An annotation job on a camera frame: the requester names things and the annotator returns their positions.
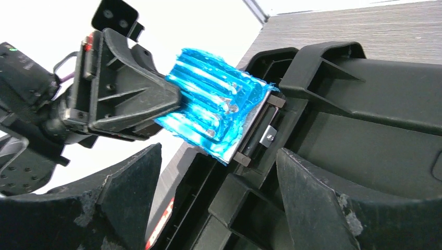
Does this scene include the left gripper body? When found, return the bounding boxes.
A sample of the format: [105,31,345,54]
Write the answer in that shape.
[52,1,159,142]

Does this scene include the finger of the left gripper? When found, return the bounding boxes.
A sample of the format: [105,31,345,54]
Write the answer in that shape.
[93,120,163,142]
[89,28,181,133]

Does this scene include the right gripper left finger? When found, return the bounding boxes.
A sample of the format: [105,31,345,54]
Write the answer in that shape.
[1,143,162,249]

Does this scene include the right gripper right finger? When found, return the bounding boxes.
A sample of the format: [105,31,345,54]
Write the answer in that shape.
[276,148,441,249]

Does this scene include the black plastic toolbox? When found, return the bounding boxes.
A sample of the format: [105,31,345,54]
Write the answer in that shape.
[145,42,441,249]

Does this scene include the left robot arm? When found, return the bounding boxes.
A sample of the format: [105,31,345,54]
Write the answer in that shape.
[1,1,181,196]

